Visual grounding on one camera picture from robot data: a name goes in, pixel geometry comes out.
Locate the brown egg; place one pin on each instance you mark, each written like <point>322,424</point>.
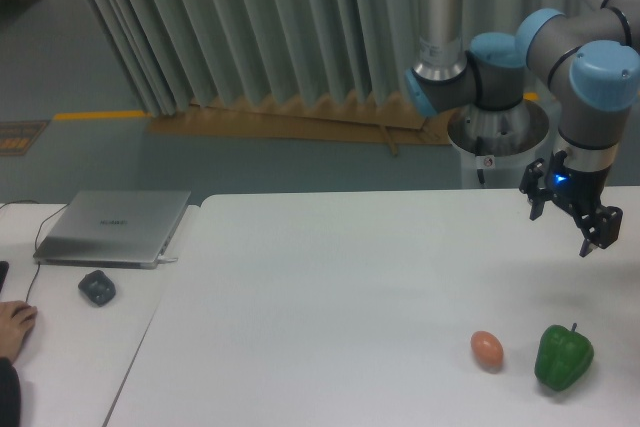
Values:
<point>487,349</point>

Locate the person's hand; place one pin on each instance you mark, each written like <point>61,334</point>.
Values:
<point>17,319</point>

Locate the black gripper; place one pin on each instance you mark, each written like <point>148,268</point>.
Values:
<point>573,189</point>

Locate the silver closed laptop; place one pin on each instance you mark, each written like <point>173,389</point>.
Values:
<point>128,229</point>

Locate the white usb plug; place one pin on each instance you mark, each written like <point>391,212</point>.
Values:
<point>167,260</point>

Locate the dark sleeved forearm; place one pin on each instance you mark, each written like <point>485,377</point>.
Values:
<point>10,395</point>

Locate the brown cardboard sheet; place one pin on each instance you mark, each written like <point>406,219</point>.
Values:
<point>393,123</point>

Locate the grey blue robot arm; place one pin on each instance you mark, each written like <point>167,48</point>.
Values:
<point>590,64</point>

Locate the dark grey controller puck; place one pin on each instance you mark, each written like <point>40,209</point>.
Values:
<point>98,288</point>

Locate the pale green pleated curtain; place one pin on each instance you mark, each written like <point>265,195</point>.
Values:
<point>176,51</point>

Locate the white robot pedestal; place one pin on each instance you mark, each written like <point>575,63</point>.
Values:
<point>492,167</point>

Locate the green bell pepper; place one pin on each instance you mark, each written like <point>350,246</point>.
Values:
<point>564,355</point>

